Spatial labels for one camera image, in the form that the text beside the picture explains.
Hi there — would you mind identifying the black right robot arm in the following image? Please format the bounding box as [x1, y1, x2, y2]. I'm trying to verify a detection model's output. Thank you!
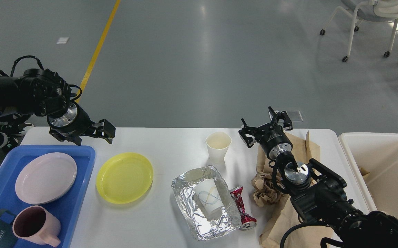
[238, 107, 398, 248]

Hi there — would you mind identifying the white plastic bin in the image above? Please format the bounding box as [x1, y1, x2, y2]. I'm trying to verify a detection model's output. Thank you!
[338, 132, 398, 219]

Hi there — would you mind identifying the yellow plastic plate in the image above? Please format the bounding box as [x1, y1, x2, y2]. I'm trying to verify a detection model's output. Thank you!
[95, 152, 154, 204]

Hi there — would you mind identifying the white floor label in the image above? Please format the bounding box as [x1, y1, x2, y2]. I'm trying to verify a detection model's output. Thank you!
[56, 37, 70, 44]

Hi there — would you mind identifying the white paper cup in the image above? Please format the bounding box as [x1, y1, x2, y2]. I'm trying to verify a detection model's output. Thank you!
[205, 132, 232, 163]

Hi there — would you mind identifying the transparent floor plate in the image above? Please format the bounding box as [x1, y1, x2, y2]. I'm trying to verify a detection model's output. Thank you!
[269, 110, 303, 123]

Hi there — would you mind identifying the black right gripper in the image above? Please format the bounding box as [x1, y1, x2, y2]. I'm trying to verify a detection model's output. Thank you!
[238, 106, 293, 161]

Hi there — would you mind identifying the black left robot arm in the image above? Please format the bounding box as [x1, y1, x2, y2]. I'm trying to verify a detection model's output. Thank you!
[0, 55, 115, 145]

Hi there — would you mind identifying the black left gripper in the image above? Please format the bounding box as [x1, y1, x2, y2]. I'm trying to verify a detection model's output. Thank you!
[48, 102, 116, 146]

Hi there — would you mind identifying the aluminium foil tray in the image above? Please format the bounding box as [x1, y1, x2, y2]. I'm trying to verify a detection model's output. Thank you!
[171, 165, 241, 240]

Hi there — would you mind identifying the brown paper bag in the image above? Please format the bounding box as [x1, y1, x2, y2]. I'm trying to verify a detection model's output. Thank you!
[259, 131, 333, 248]

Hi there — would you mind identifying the crushed red can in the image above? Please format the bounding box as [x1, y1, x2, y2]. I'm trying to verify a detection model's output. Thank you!
[230, 186, 257, 231]

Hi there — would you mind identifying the white rolling chair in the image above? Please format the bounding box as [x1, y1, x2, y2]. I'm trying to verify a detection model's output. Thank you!
[319, 0, 398, 62]

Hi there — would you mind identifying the pink plate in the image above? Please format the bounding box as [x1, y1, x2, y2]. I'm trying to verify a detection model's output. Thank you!
[15, 152, 78, 205]

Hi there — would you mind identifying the pink mug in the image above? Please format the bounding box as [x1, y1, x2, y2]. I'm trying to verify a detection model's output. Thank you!
[12, 205, 61, 247]

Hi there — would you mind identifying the crumpled brown paper ball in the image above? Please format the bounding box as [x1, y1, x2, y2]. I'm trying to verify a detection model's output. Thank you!
[251, 173, 284, 207]

